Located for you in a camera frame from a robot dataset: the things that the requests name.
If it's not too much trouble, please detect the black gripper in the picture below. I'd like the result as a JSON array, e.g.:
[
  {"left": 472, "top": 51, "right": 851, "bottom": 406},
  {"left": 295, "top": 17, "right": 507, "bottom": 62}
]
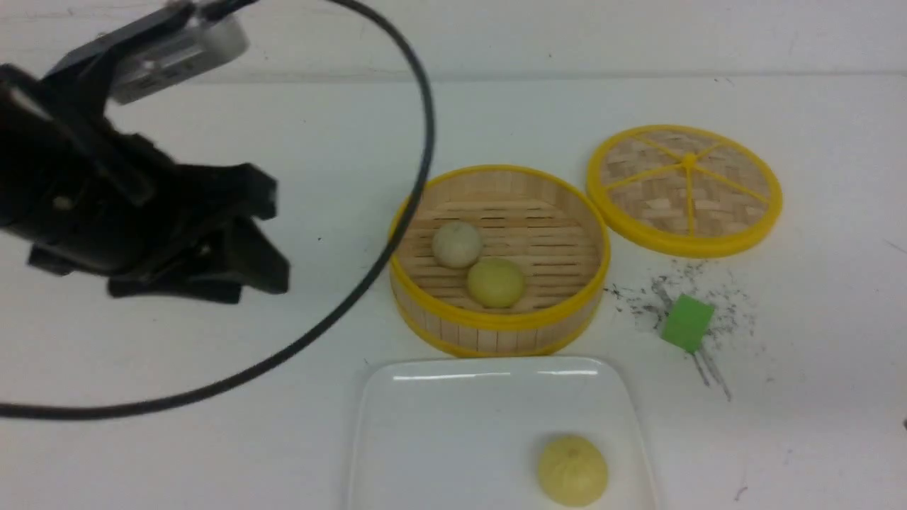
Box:
[{"left": 2, "top": 64, "right": 291, "bottom": 305}]

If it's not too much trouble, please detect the white-grey steamed bun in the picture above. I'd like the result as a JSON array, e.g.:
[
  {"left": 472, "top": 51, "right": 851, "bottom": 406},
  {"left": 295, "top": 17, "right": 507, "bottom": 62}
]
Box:
[{"left": 432, "top": 222, "right": 485, "bottom": 270}]

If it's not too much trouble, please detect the yellow-green steamed bun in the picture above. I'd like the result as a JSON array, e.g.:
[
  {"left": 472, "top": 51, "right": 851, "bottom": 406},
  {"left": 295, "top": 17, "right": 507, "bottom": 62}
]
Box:
[{"left": 466, "top": 258, "right": 526, "bottom": 309}]

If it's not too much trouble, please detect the yellow steamed bun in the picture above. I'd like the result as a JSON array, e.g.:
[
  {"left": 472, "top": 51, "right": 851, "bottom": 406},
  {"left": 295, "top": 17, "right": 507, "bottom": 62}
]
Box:
[{"left": 536, "top": 435, "right": 609, "bottom": 508}]

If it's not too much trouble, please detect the white square plate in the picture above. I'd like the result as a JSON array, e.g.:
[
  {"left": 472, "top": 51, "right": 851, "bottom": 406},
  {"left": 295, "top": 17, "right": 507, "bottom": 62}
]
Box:
[{"left": 344, "top": 356, "right": 660, "bottom": 509}]

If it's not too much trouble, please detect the bamboo steamer basket yellow rim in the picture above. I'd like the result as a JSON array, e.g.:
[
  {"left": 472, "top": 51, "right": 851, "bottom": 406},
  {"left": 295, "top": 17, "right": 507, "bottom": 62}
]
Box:
[{"left": 389, "top": 164, "right": 610, "bottom": 356}]

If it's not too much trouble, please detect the green cube block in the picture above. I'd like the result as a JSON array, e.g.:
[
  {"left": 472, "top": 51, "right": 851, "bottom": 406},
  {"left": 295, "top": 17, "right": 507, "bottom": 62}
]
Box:
[{"left": 660, "top": 294, "right": 715, "bottom": 354}]

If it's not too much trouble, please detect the bamboo steamer lid yellow rim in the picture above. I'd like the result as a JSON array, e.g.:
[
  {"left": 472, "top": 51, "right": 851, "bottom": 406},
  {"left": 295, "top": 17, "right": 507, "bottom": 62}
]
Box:
[{"left": 586, "top": 125, "right": 783, "bottom": 259}]

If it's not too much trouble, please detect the black cable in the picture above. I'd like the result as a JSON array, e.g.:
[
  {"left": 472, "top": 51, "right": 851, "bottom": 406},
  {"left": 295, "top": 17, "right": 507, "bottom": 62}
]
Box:
[{"left": 0, "top": 0, "right": 436, "bottom": 421}]

